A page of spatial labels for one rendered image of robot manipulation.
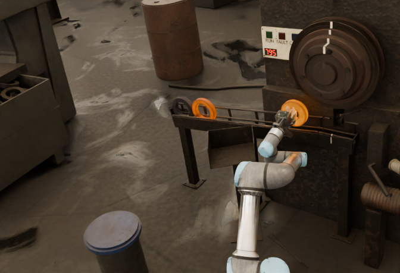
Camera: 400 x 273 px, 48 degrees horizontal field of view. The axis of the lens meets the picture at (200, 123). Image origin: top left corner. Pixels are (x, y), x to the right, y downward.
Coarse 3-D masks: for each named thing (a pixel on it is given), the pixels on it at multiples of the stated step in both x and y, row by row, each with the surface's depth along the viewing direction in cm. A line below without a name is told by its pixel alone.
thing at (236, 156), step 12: (216, 132) 268; (228, 132) 268; (240, 132) 268; (252, 132) 259; (216, 144) 272; (228, 144) 272; (240, 144) 271; (252, 144) 268; (216, 156) 266; (228, 156) 263; (240, 156) 260; (252, 156) 257
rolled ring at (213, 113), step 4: (196, 100) 301; (200, 100) 298; (204, 100) 297; (208, 100) 298; (192, 104) 305; (196, 104) 302; (204, 104) 298; (208, 104) 296; (212, 104) 298; (192, 108) 307; (196, 108) 306; (208, 108) 298; (212, 108) 296; (196, 112) 307; (212, 112) 297; (216, 112) 299; (196, 116) 308; (200, 116) 307; (212, 116) 299; (208, 120) 303
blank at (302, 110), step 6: (288, 102) 247; (294, 102) 245; (300, 102) 245; (282, 108) 252; (300, 108) 244; (306, 108) 245; (300, 114) 246; (306, 114) 245; (300, 120) 248; (306, 120) 248; (294, 126) 252
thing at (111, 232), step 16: (96, 224) 253; (112, 224) 251; (128, 224) 249; (96, 240) 242; (112, 240) 240; (128, 240) 239; (96, 256) 248; (112, 256) 242; (128, 256) 245; (144, 256) 263; (112, 272) 248; (128, 272) 249; (144, 272) 260
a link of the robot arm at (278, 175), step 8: (288, 152) 235; (296, 152) 233; (304, 152) 233; (288, 160) 214; (296, 160) 220; (304, 160) 230; (272, 168) 196; (280, 168) 197; (288, 168) 199; (296, 168) 215; (272, 176) 195; (280, 176) 195; (288, 176) 198; (272, 184) 196; (280, 184) 197
